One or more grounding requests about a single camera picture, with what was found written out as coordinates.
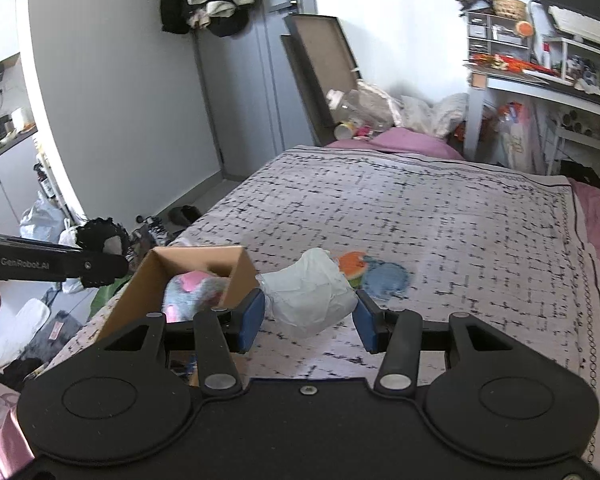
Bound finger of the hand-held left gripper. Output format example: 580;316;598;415
79;254;131;288

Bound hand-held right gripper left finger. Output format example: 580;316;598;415
97;289;266;395

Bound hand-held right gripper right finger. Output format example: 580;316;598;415
354;290;518;395

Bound black frilly scrunchie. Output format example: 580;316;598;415
76;216;132;289

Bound cardboard box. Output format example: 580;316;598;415
97;245;259;387

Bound white plastic bundle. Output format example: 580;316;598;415
261;248;357;339

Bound grey plush with pink hearts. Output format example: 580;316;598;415
162;270;229;324

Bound green cartoon rug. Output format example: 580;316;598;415
89;280;126;318

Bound white shopping bags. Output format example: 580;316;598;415
19;190;82;295

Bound blue toy packet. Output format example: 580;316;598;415
362;259;410;302

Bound burger plush toy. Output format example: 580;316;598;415
336;251;369;282

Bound grey fluffy rug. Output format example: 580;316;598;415
0;307;88;391

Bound black shoes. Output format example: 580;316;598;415
167;205;202;227

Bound kitchen counter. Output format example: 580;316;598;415
0;105;40;173

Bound pink satin cloth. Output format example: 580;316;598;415
0;380;37;480

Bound clear plastic bottle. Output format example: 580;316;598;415
327;81;397;132

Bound white pillow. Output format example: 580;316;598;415
400;92;469;141

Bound grey door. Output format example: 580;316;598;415
194;0;322;182

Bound plastic bag under desk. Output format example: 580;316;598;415
495;101;537;172

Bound leaning framed board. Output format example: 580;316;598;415
280;14;363;147

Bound white desk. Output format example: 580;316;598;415
462;62;600;163

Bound white drawer organiser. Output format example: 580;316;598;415
465;9;534;69

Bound white monitor riser shelf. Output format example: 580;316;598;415
541;35;600;88

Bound wicker basket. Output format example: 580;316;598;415
492;0;527;20

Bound white keyboard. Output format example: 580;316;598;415
549;5;600;47

